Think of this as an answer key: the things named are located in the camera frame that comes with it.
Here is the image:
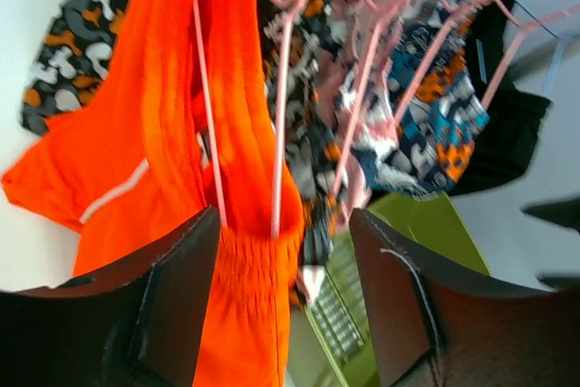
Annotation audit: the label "pink hanger of orange shorts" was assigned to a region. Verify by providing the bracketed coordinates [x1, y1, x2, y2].
[193, 0, 301, 237]

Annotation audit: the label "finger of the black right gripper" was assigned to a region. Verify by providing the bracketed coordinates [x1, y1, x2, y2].
[522, 197, 579, 231]

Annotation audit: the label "grey orange camouflage shorts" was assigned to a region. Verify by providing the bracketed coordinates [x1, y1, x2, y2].
[20, 0, 341, 306]

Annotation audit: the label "olive green plastic basket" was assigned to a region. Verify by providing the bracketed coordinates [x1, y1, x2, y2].
[307, 194, 490, 386]

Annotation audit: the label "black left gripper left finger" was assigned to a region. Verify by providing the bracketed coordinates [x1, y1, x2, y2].
[1, 208, 220, 386]

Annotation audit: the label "bright orange shorts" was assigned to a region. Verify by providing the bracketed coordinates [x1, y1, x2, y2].
[2, 0, 305, 386]

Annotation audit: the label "pink hanger of blue shorts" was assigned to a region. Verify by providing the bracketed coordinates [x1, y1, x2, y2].
[394, 0, 579, 120]

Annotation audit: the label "black mesh shorts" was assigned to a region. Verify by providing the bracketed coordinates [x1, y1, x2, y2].
[449, 3, 551, 196]

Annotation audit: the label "pink floral shorts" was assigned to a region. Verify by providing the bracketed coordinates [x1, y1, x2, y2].
[317, 0, 406, 210]

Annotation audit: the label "blue orange patterned shorts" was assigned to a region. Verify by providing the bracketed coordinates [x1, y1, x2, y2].
[371, 0, 488, 198]

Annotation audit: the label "pink hanger of camouflage shorts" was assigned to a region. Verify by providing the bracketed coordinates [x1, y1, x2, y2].
[271, 0, 427, 243]

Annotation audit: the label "pink hanger of floral shorts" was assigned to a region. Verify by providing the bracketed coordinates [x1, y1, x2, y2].
[316, 0, 488, 209]

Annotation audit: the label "light blue hanger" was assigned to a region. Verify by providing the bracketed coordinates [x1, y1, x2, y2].
[512, 0, 579, 97]

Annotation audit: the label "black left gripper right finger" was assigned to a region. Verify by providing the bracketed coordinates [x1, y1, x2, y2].
[350, 210, 579, 386]

